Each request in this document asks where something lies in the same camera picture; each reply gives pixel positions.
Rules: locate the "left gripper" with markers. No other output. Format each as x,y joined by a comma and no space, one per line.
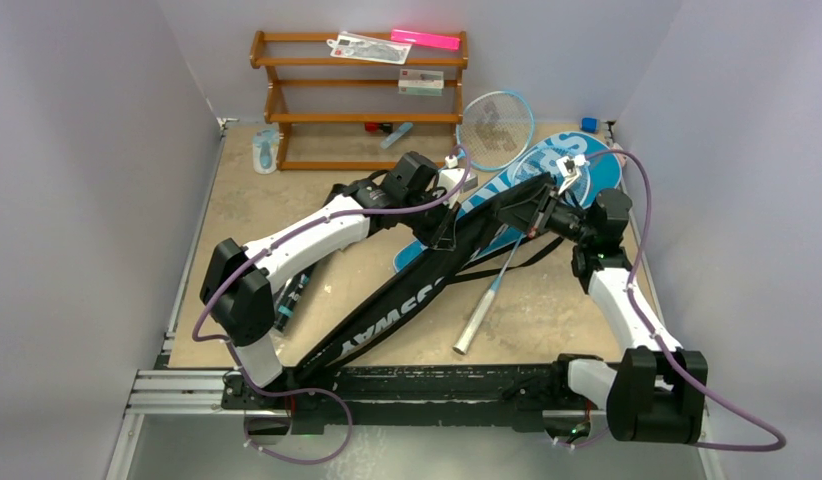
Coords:
445,238

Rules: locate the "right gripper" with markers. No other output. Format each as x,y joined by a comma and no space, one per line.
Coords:
526,211

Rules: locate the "black Crossway racket bag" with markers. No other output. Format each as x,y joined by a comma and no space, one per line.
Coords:
415,286

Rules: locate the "blue racket bag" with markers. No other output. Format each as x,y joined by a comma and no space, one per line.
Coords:
601,172

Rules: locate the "black shuttlecock tube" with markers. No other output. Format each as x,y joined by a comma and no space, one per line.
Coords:
288,297

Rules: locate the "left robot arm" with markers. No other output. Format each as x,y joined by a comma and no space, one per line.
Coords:
242,281

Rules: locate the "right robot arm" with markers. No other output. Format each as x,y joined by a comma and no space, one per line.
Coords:
636,344

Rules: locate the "light blue badminton racket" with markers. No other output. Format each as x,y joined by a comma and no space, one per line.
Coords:
496,129

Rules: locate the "small blue cube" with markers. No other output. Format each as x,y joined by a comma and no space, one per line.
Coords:
589,124

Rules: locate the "light blue strip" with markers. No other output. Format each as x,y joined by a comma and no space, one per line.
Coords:
396,134

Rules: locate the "red black small object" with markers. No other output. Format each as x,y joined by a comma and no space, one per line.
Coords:
379,127

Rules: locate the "white green box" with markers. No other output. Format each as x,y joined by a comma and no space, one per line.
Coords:
421,82

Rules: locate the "light blue packaged item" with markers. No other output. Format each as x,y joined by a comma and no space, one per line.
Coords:
265,145

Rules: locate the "wooden shelf rack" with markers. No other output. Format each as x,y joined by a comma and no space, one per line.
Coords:
309,85

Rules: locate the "pink bar on shelf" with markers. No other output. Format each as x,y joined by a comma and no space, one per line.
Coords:
424,39

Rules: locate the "white blister package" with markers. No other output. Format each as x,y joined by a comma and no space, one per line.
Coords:
369,49

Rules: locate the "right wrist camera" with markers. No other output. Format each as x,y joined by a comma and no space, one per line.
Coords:
570,168

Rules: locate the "white racket handle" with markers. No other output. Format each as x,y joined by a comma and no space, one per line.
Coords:
463,343

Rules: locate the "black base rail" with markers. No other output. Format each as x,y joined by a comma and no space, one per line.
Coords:
523,397

